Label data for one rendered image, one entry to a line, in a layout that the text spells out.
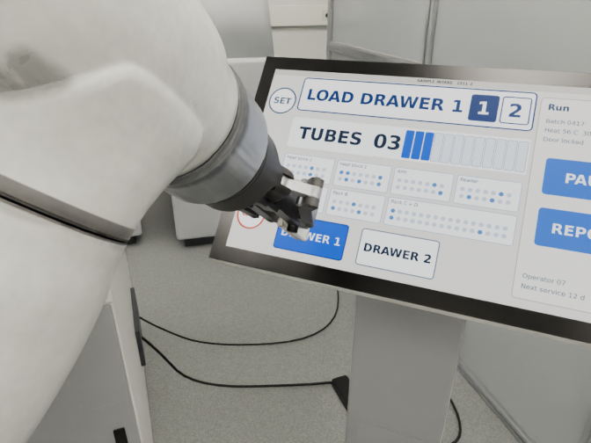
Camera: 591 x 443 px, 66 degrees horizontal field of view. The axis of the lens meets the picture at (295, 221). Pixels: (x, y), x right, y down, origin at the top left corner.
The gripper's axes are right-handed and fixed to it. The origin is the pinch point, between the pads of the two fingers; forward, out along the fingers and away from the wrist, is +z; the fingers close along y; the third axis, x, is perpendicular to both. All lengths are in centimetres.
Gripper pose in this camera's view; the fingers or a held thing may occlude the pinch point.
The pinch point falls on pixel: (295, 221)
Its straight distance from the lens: 52.1
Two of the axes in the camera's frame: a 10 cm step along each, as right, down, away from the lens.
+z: 2.9, 2.6, 9.2
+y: -9.3, -1.7, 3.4
